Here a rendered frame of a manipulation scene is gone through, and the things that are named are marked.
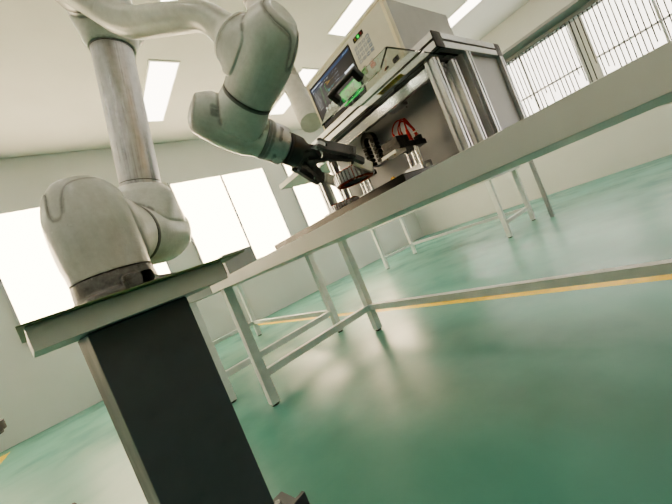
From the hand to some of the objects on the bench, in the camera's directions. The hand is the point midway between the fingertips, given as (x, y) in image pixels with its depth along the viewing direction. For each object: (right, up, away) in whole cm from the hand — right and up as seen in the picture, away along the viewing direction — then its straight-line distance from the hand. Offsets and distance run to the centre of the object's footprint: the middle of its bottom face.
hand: (352, 174), depth 87 cm
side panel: (+56, +13, +18) cm, 60 cm away
